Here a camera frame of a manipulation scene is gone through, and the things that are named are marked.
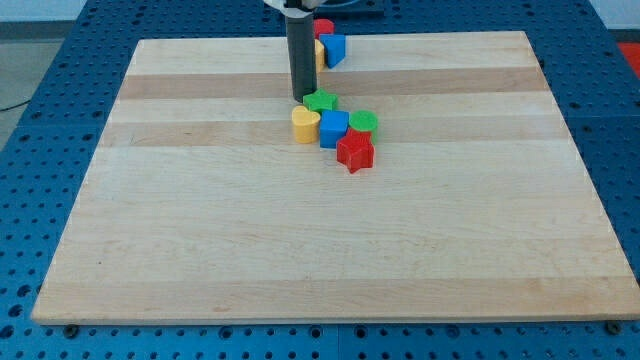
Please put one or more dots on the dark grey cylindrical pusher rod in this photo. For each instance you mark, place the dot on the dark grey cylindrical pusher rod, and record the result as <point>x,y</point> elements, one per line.
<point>301,50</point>

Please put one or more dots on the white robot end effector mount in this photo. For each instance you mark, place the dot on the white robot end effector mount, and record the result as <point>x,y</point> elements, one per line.
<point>295,8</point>

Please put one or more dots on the green star block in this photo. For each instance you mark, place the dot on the green star block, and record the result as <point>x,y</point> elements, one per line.
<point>320,100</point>

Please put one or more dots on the yellow heart block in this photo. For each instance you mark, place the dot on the yellow heart block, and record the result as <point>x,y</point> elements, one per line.
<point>305,124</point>

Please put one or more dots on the red star block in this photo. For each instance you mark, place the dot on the red star block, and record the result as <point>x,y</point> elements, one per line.
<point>356,150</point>

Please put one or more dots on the yellow block behind rod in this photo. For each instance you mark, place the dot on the yellow block behind rod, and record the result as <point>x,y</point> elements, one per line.
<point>319,56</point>

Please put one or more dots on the red cylinder block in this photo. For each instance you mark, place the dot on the red cylinder block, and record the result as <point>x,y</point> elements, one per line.
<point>323,26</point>

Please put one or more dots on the blue triangular block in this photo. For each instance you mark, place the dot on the blue triangular block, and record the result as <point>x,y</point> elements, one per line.
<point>335,48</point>

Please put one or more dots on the blue cube block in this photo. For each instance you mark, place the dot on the blue cube block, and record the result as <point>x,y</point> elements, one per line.
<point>333,126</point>

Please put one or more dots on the green cylinder block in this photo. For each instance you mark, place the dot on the green cylinder block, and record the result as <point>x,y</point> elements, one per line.
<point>365,121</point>

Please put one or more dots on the light wooden board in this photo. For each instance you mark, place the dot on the light wooden board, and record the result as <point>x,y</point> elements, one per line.
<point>199,207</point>

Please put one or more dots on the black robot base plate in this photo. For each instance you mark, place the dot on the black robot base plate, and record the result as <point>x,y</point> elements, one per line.
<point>351,7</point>

